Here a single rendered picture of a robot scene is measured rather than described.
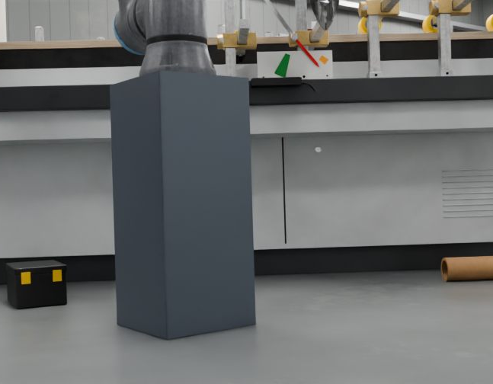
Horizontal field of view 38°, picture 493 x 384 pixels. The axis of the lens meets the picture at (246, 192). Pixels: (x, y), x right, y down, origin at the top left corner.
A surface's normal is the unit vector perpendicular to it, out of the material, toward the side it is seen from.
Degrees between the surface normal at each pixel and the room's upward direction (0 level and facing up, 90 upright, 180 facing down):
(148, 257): 90
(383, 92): 90
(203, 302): 90
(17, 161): 90
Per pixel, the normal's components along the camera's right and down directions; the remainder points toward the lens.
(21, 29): 0.59, -0.01
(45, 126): 0.04, 0.00
